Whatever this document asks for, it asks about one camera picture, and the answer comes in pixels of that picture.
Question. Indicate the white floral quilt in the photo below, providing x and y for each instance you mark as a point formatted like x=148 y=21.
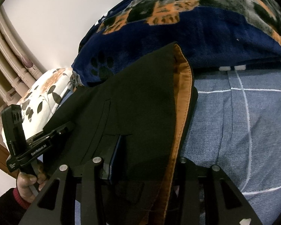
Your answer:
x=44 y=86

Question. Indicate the navy animal print blanket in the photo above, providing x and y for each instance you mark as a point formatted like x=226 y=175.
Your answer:
x=189 y=39

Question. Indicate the beige floral curtain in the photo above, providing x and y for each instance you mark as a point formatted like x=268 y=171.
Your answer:
x=4 y=63

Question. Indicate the black pants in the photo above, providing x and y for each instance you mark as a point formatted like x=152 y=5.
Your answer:
x=142 y=110

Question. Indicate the blue grid bedsheet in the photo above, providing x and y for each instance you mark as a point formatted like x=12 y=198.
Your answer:
x=236 y=121

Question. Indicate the person's left hand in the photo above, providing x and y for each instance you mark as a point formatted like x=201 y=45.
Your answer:
x=29 y=180

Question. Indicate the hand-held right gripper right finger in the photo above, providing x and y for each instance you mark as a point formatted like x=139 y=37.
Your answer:
x=189 y=182

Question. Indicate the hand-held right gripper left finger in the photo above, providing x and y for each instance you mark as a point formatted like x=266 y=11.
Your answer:
x=114 y=159

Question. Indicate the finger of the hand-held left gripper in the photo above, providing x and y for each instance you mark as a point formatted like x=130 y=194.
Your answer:
x=58 y=129

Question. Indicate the person's left forearm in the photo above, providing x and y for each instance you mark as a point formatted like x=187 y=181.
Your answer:
x=7 y=206

